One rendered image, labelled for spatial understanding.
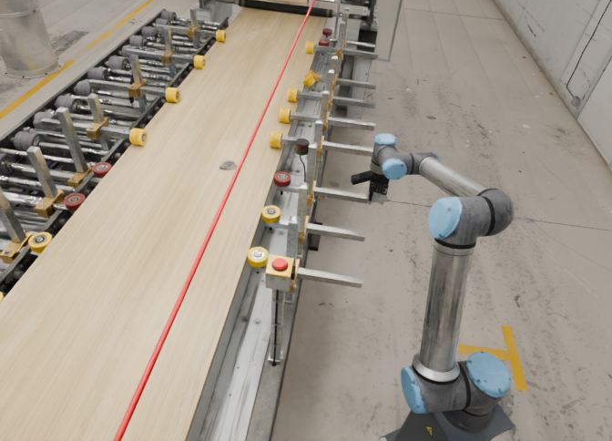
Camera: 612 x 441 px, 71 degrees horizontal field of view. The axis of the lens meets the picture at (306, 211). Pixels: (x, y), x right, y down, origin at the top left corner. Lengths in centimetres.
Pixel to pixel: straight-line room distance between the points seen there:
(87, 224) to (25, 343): 52
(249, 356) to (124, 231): 69
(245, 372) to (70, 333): 61
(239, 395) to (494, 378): 86
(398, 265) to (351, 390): 95
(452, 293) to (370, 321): 135
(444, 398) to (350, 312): 122
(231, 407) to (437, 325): 77
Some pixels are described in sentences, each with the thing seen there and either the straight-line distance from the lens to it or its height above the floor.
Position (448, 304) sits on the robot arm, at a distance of 135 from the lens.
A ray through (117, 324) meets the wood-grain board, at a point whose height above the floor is 90.
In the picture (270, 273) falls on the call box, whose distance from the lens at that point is 119.
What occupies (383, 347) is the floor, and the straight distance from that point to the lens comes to 256.
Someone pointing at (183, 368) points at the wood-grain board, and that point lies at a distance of 142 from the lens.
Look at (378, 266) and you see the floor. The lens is 291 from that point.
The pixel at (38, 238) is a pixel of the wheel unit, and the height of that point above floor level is 91.
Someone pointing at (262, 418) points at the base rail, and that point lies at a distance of 155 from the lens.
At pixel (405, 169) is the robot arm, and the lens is 175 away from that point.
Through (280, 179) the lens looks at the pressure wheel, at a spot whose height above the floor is 90.
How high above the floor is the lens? 215
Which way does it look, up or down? 42 degrees down
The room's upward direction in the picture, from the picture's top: 6 degrees clockwise
